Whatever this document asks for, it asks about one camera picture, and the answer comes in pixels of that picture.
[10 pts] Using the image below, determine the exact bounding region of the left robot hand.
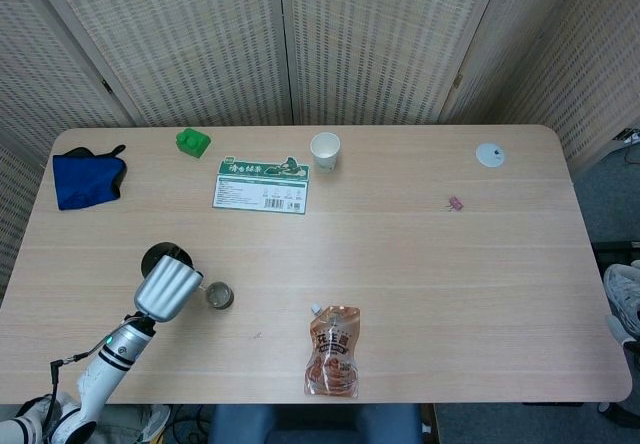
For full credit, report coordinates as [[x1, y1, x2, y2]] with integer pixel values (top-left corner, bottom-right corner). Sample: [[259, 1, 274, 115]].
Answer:
[[133, 255, 205, 323]]

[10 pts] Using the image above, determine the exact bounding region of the black teapot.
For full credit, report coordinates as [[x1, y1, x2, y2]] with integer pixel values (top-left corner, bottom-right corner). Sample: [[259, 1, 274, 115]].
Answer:
[[140, 242, 205, 290]]

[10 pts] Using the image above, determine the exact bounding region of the dark ceramic teacup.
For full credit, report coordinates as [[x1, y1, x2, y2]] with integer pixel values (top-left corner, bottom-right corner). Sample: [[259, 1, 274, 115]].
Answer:
[[204, 281, 235, 311]]

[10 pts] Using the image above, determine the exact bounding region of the green white product card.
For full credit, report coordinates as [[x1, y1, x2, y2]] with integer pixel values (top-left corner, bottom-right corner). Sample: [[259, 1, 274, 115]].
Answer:
[[212, 155, 312, 215]]

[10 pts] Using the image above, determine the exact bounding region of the blue black cloth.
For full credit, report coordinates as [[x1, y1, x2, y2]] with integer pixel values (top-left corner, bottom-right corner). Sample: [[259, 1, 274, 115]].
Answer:
[[52, 144, 127, 212]]

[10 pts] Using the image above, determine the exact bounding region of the olive fabric bundle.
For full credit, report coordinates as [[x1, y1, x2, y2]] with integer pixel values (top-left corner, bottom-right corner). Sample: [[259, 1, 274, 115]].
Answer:
[[94, 403, 171, 444]]

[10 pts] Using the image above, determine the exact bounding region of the green toy building brick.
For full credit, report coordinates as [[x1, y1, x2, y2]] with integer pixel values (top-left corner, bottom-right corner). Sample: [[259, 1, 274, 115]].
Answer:
[[174, 127, 211, 159]]

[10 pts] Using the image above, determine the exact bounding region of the peanut butter spout pouch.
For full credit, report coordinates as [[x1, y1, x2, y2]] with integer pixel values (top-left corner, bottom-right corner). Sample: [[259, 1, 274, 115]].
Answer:
[[302, 303, 362, 398]]

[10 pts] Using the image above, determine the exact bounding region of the white floral paper cup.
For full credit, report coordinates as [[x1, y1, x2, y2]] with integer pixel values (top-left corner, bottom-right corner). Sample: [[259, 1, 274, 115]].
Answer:
[[309, 132, 342, 174]]

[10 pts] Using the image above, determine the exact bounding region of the white round grommet cover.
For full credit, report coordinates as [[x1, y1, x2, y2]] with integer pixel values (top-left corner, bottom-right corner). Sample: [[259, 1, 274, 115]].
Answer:
[[475, 142, 508, 169]]

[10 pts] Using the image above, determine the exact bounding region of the black metal table foot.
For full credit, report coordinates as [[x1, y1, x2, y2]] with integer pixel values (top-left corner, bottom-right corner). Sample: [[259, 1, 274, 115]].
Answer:
[[592, 240, 640, 265]]

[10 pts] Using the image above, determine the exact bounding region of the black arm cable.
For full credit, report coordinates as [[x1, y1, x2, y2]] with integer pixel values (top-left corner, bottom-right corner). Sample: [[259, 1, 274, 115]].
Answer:
[[48, 313, 151, 433]]

